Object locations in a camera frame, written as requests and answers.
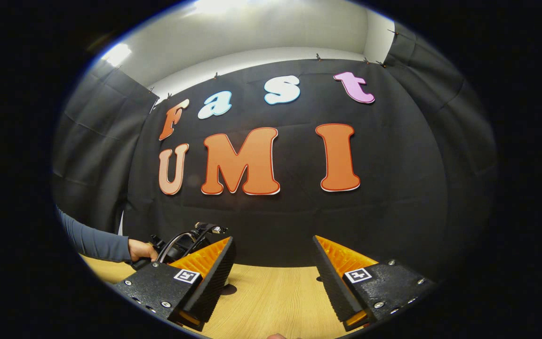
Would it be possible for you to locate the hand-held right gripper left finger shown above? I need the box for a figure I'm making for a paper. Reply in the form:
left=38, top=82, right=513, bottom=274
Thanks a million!
left=113, top=235, right=237, bottom=332

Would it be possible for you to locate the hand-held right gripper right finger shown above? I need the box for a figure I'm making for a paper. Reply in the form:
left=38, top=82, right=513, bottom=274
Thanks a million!
left=312, top=234, right=436, bottom=332

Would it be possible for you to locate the wooden desktop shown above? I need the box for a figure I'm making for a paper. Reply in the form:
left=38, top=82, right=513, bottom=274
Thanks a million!
left=80, top=254, right=347, bottom=339

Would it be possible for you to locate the black backdrop cloth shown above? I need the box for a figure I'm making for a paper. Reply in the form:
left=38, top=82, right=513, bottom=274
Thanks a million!
left=51, top=21, right=498, bottom=283

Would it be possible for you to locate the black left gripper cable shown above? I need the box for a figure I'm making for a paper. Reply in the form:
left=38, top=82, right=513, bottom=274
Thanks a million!
left=157, top=231, right=196, bottom=263

